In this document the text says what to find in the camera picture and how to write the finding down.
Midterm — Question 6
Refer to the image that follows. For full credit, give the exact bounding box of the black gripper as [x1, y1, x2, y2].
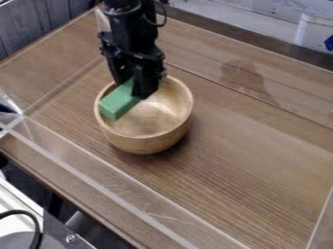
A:
[99, 32, 165, 99]

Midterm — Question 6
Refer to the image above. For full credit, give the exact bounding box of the black cable bottom left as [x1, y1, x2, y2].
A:
[0, 209, 44, 249]

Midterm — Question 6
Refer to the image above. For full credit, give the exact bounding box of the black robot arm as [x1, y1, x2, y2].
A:
[97, 0, 167, 99]

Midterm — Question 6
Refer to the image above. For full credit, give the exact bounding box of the clear acrylic front wall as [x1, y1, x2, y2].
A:
[0, 93, 251, 249]

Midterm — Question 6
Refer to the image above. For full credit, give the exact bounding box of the brown wooden bowl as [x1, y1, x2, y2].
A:
[93, 77, 194, 155]

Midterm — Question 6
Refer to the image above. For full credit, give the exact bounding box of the green rectangular block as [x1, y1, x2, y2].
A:
[97, 79, 141, 121]

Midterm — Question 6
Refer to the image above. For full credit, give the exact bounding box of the white container top right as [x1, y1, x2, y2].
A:
[294, 13, 333, 54]

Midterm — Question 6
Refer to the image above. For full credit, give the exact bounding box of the grey metal stand base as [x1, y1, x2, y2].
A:
[0, 226, 96, 249]

